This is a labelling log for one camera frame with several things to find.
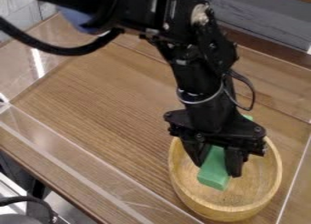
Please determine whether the brown wooden bowl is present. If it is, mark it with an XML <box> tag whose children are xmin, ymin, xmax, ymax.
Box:
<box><xmin>168</xmin><ymin>138</ymin><xmax>282</xmax><ymax>222</ymax></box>

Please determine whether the green rectangular block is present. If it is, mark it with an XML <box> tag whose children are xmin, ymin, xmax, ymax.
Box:
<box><xmin>196</xmin><ymin>113</ymin><xmax>254</xmax><ymax>192</ymax></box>

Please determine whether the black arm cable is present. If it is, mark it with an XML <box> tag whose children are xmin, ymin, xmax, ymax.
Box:
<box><xmin>0</xmin><ymin>16</ymin><xmax>125</xmax><ymax>56</ymax></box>

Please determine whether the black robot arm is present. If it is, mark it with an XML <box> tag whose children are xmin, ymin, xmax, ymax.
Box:
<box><xmin>39</xmin><ymin>0</ymin><xmax>265</xmax><ymax>178</ymax></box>

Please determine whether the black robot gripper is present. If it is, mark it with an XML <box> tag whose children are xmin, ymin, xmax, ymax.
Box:
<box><xmin>164</xmin><ymin>88</ymin><xmax>265</xmax><ymax>178</ymax></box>

